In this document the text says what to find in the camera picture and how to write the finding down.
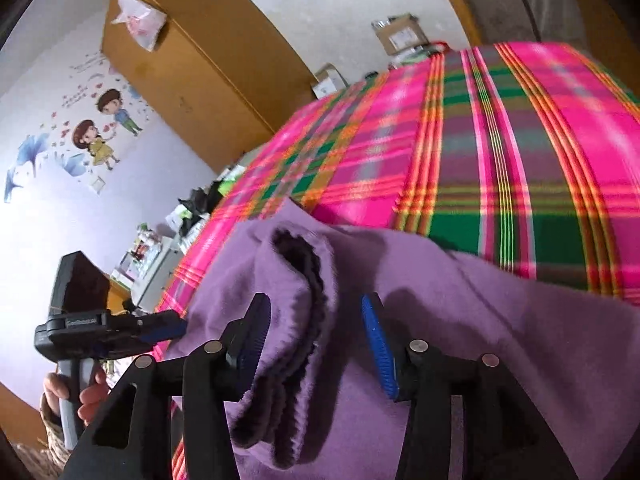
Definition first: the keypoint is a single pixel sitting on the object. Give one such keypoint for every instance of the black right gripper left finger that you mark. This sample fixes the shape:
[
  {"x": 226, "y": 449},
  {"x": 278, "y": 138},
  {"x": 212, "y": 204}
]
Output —
[{"x": 243, "y": 340}]

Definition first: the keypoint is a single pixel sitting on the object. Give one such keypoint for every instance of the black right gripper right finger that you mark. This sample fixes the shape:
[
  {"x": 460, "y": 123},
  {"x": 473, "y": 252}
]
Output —
[{"x": 388, "y": 341}]

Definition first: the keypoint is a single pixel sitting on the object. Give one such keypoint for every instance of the purple fleece pants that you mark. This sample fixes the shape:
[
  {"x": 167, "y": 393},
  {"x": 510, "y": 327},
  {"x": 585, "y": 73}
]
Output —
[{"x": 515, "y": 379}]

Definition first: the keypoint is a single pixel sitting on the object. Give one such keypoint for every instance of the floral sleeve forearm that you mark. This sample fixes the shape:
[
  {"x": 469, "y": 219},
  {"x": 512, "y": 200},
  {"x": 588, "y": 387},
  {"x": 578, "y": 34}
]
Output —
[{"x": 47, "y": 463}]

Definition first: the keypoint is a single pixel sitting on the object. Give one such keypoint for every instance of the person's left hand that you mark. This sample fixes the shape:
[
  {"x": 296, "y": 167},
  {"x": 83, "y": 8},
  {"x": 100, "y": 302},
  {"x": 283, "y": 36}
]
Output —
[{"x": 91, "y": 398}]

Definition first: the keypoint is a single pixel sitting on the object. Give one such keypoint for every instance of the white cabinet with clutter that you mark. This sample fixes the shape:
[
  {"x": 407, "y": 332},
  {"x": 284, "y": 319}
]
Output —
[{"x": 148, "y": 266}]

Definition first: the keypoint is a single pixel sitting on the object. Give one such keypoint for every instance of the pink plaid bed sheet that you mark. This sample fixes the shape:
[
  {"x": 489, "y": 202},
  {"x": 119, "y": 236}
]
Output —
[{"x": 491, "y": 198}]

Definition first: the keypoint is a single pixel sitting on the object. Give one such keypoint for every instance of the wooden wardrobe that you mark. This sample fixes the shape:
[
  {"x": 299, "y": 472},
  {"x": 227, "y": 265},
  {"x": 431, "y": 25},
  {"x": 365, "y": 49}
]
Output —
[{"x": 221, "y": 75}]

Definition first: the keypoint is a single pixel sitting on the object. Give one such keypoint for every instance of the white small box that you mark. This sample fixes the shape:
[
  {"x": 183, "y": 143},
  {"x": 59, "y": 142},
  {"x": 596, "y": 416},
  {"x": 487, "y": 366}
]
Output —
[{"x": 328, "y": 81}]

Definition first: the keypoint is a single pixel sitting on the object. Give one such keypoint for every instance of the white plastic bag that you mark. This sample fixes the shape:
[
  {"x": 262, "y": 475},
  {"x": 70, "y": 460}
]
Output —
[{"x": 143, "y": 22}]

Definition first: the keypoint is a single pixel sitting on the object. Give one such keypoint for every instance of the brown cardboard box with label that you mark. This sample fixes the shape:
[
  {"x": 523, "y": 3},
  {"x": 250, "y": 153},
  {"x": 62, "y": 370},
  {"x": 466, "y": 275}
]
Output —
[{"x": 399, "y": 33}]

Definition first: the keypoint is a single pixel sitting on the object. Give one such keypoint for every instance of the cartoon wall sticker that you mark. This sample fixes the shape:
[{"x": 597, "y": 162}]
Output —
[{"x": 91, "y": 117}]

